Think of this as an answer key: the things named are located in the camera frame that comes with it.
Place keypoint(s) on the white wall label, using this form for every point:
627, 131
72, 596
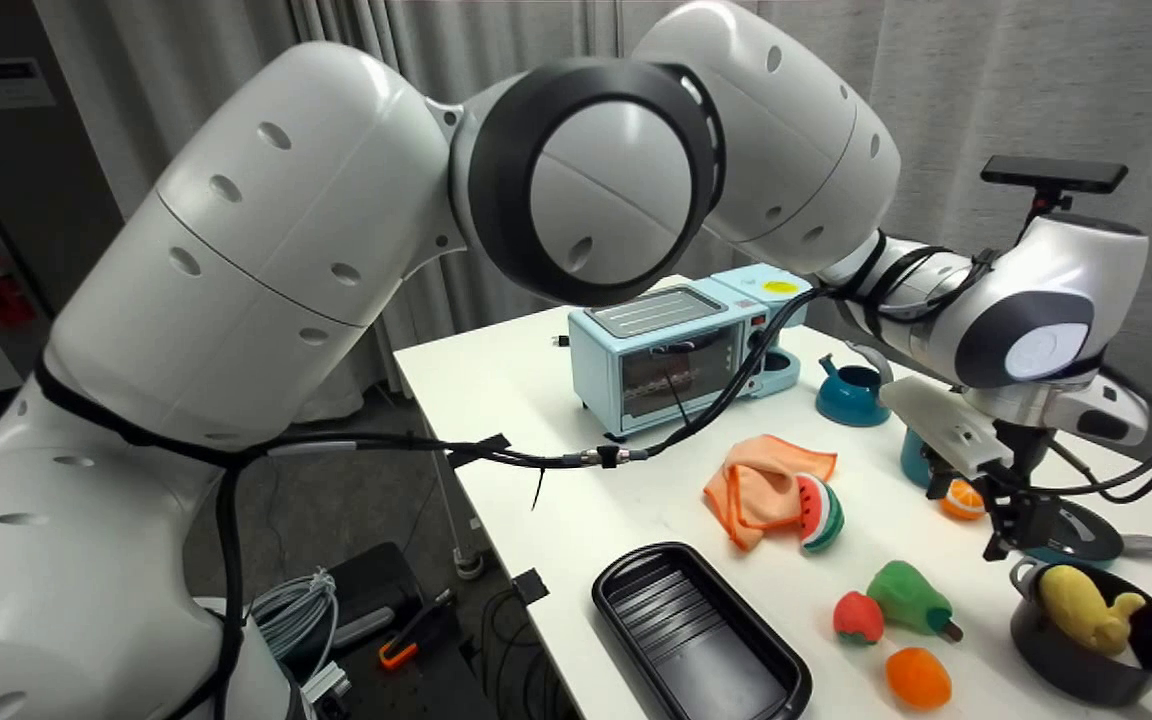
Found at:
15, 83

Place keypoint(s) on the black tape strip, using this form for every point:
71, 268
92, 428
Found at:
528, 587
482, 444

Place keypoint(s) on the orange fruit plush toy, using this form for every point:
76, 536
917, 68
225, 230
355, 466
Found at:
917, 681

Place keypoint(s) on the orange cloth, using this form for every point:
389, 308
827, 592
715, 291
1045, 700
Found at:
750, 486

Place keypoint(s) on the black pot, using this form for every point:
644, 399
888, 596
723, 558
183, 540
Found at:
1069, 667

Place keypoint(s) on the black rectangular tray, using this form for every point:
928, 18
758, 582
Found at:
699, 634

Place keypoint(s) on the half orange toy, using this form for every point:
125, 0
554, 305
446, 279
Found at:
960, 503

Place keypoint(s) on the red peach plush toy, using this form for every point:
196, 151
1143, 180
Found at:
856, 621

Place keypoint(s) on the yellow banana plush toy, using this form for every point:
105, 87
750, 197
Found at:
1081, 603

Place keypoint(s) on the green pear plush toy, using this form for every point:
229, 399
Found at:
904, 596

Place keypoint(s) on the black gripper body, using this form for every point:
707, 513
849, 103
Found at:
1022, 486

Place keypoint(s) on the watermelon slice plush toy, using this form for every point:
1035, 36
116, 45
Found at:
821, 513

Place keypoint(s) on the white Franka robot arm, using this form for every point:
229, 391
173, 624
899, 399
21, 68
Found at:
310, 225

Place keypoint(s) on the light blue toy oven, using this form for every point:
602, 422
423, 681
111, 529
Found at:
657, 362

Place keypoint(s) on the small blue toy kettle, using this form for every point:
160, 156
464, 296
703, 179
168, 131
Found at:
854, 399

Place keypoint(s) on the black box on floor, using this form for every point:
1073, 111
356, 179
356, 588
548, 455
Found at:
368, 587

